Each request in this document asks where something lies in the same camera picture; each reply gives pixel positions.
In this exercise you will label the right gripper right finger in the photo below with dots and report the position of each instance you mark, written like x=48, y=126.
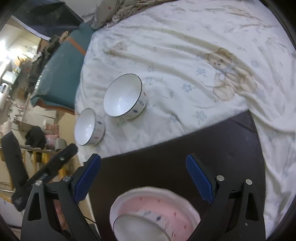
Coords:
x=201, y=177

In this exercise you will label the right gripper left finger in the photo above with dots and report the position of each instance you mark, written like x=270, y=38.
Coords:
x=84, y=176

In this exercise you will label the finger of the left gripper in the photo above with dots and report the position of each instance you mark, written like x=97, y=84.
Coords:
x=51, y=168

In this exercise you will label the large pink strawberry plate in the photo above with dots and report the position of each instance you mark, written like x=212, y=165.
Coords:
x=183, y=216

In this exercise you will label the small white fish bowl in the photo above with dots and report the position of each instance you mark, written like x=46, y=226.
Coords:
x=89, y=128

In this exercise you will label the large white fish bowl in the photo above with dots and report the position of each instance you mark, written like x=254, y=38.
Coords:
x=125, y=97

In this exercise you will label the black garment on rack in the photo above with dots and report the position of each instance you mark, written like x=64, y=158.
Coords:
x=35, y=138

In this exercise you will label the dark brown leather mat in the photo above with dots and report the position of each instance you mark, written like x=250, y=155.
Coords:
x=230, y=150

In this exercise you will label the teal mattress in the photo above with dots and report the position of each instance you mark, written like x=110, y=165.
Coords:
x=57, y=85

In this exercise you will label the white appliance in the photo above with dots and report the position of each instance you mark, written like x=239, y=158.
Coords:
x=4, y=94

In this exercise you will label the white bear print bedsheet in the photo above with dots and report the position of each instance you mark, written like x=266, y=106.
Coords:
x=200, y=62

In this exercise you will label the beige floral quilt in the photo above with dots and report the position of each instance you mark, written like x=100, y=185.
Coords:
x=109, y=13

